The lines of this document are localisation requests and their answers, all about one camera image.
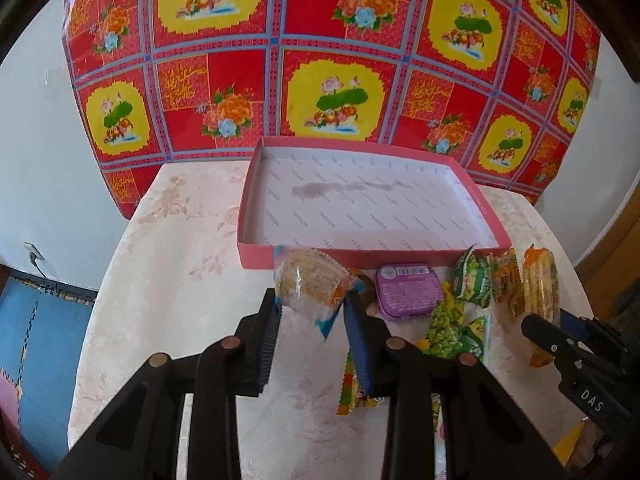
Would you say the green pea packet front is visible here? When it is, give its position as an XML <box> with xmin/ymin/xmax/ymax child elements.
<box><xmin>420</xmin><ymin>301</ymin><xmax>489</xmax><ymax>361</ymax></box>

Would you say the colourful fruit candy packet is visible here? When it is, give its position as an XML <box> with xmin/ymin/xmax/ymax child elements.
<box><xmin>489</xmin><ymin>248</ymin><xmax>525</xmax><ymax>318</ymax></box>

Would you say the white wall socket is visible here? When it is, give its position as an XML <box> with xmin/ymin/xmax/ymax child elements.
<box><xmin>24</xmin><ymin>242</ymin><xmax>44</xmax><ymax>264</ymax></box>

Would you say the orange-ended long cracker pack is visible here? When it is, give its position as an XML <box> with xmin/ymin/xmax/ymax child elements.
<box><xmin>522</xmin><ymin>244</ymin><xmax>562</xmax><ymax>370</ymax></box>

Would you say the small orange candy packet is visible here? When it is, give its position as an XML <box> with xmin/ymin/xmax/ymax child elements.
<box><xmin>336</xmin><ymin>351</ymin><xmax>387</xmax><ymax>416</ymax></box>

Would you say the purple plastic snack tub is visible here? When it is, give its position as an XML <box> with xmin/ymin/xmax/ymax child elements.
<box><xmin>375</xmin><ymin>264</ymin><xmax>444</xmax><ymax>321</ymax></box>

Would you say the green pea snack packet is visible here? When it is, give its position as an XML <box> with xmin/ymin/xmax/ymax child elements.
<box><xmin>450</xmin><ymin>247</ymin><xmax>491</xmax><ymax>309</ymax></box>

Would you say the blue-ended clear rice cracker pack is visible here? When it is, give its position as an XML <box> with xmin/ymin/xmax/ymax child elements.
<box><xmin>273</xmin><ymin>246</ymin><xmax>366</xmax><ymax>339</ymax></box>

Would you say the blue foam floor mat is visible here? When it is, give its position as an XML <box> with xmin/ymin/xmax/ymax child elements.
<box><xmin>1</xmin><ymin>269</ymin><xmax>96</xmax><ymax>476</ymax></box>

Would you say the red floral wall cloth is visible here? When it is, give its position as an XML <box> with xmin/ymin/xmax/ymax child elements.
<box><xmin>62</xmin><ymin>0</ymin><xmax>601</xmax><ymax>217</ymax></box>

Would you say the wooden furniture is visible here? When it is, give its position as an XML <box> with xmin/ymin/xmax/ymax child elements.
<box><xmin>576</xmin><ymin>192</ymin><xmax>639</xmax><ymax>321</ymax></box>

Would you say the pink shallow cardboard box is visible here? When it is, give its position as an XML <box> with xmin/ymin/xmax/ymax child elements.
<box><xmin>236</xmin><ymin>136</ymin><xmax>512</xmax><ymax>270</ymax></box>

